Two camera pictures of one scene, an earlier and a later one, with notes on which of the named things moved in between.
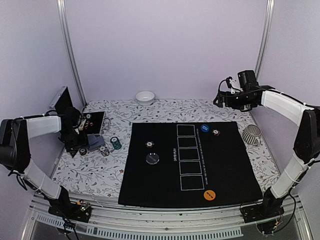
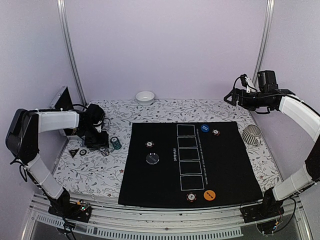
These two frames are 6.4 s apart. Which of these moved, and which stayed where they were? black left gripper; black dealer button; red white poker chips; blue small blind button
Moved: black left gripper
Stayed: red white poker chips; blue small blind button; black dealer button
